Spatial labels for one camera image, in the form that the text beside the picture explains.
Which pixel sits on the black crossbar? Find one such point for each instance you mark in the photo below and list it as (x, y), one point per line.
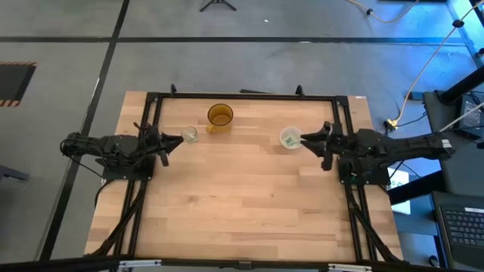
(56, 264)

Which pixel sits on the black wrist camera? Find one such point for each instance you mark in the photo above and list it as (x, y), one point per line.
(153, 136)
(344, 140)

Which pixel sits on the black post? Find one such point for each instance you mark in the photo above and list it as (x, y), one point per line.
(465, 85)

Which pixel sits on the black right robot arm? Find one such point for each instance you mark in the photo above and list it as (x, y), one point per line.
(408, 145)

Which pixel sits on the green stevia sweetener packet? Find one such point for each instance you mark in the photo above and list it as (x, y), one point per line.
(292, 140)
(190, 135)

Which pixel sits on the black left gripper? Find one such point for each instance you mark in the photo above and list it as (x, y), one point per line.
(163, 158)

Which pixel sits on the flat black strip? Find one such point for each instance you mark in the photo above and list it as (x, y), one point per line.
(255, 91)

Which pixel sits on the white paper sheet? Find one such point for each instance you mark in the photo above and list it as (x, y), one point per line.
(401, 207)

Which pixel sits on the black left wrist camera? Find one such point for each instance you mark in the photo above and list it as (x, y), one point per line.
(153, 136)

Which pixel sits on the black aluminium table frame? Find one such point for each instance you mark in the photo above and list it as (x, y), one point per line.
(246, 96)

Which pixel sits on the black hazard-striped floor hatch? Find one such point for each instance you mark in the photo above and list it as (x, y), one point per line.
(15, 81)

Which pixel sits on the black frame clamp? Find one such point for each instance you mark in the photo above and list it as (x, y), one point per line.
(173, 90)
(299, 90)

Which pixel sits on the clear plastic bowl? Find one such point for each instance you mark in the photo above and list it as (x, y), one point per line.
(283, 136)

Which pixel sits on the black keyboard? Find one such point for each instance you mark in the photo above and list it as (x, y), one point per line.
(465, 230)

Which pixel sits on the black beam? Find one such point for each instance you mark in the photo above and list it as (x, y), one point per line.
(419, 187)

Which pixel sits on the clear plastic cup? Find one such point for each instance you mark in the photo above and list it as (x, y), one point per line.
(183, 136)

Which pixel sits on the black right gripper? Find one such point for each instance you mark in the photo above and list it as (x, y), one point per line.
(327, 162)

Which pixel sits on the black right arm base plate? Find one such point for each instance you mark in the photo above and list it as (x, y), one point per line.
(378, 179)

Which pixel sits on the black power adapter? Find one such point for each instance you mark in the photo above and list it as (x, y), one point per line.
(470, 117)

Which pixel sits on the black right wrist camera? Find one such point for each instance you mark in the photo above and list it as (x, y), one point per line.
(344, 140)

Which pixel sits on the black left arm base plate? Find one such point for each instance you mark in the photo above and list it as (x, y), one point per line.
(125, 174)

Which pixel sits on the blue-grey chair leg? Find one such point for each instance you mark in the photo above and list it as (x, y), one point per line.
(11, 173)

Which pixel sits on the yellow mug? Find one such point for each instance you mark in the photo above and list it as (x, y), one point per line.
(220, 119)

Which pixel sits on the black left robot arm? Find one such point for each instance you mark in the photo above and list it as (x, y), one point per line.
(113, 145)

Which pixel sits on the silver bracket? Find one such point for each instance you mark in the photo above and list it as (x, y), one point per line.
(140, 263)
(349, 267)

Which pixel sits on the black tripod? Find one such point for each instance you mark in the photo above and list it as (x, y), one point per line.
(217, 3)

